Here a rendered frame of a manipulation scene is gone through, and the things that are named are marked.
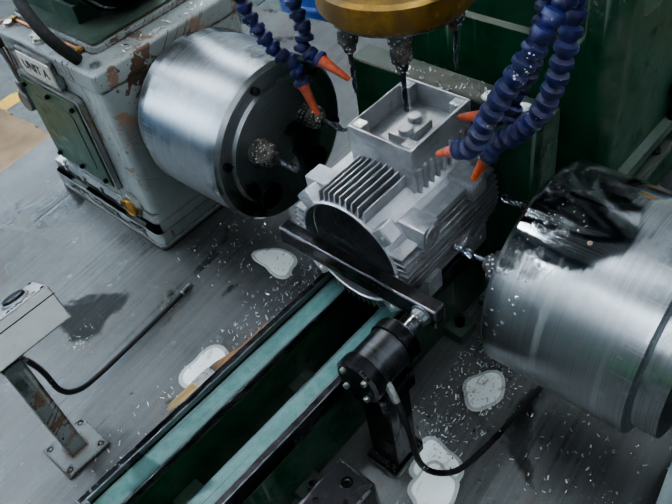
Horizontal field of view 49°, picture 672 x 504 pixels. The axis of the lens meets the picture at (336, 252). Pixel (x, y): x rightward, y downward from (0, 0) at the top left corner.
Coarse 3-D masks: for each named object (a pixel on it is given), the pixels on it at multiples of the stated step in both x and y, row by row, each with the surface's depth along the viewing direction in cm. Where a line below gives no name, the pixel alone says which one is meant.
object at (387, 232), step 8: (472, 160) 95; (312, 184) 93; (304, 192) 92; (312, 192) 92; (304, 200) 93; (312, 200) 92; (384, 224) 86; (392, 224) 86; (376, 232) 86; (384, 232) 86; (392, 232) 86; (400, 232) 87; (384, 240) 86; (392, 240) 86; (320, 264) 102
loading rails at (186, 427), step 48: (336, 288) 103; (480, 288) 113; (288, 336) 99; (336, 336) 107; (432, 336) 107; (240, 384) 95; (288, 384) 102; (336, 384) 91; (192, 432) 91; (240, 432) 98; (288, 432) 88; (336, 432) 96; (144, 480) 87; (192, 480) 94; (240, 480) 84; (288, 480) 92
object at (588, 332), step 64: (576, 192) 75; (640, 192) 74; (512, 256) 74; (576, 256) 71; (640, 256) 69; (512, 320) 75; (576, 320) 71; (640, 320) 67; (576, 384) 74; (640, 384) 69
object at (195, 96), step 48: (192, 48) 106; (240, 48) 104; (144, 96) 109; (192, 96) 102; (240, 96) 98; (288, 96) 105; (192, 144) 102; (240, 144) 101; (288, 144) 109; (240, 192) 106; (288, 192) 113
